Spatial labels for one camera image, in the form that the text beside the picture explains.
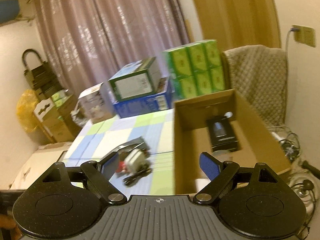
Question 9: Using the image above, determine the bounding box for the red santa toy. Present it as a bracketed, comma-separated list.
[116, 161, 127, 173]

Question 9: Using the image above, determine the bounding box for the black product box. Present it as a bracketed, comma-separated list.
[206, 116, 241, 152]

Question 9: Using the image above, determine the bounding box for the white power adapter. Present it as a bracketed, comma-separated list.
[124, 148, 149, 173]

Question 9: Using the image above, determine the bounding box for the silver foil bag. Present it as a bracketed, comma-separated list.
[98, 137, 150, 163]

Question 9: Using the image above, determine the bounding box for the person left hand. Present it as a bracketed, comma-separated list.
[0, 214, 16, 230]

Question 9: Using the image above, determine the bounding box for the large cardboard box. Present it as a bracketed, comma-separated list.
[174, 89, 291, 194]

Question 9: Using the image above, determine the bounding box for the white power strip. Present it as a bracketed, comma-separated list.
[271, 132, 285, 141]

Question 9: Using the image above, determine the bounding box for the white vase picture box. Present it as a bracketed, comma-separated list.
[78, 82, 116, 124]

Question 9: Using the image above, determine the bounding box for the checked bed sheet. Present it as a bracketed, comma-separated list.
[62, 109, 175, 197]

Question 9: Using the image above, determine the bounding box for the blue product box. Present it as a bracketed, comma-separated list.
[113, 77, 172, 118]

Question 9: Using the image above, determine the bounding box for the yellow plastic bag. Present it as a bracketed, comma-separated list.
[16, 89, 39, 133]

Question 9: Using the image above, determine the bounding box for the green product box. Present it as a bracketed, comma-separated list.
[108, 57, 162, 102]

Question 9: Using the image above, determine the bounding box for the quilted beige chair cover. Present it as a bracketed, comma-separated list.
[222, 44, 289, 126]

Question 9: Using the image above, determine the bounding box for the black shopping bag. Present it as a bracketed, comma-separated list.
[22, 49, 63, 101]

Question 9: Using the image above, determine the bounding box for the green tissue pack stack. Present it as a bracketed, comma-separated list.
[163, 40, 226, 99]

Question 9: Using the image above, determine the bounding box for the pink curtain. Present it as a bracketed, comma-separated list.
[33, 0, 189, 94]

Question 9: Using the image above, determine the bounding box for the wooden wardrobe door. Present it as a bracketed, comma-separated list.
[193, 0, 281, 51]

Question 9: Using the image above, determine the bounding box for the cardboard carton with handle cutout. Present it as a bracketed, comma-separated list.
[34, 95, 81, 142]

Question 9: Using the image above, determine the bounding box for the steel pot with handle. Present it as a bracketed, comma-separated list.
[289, 158, 319, 228]

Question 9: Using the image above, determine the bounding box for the black charger cable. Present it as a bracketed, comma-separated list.
[285, 28, 297, 53]

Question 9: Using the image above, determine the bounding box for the wall power socket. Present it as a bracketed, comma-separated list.
[292, 25, 316, 48]

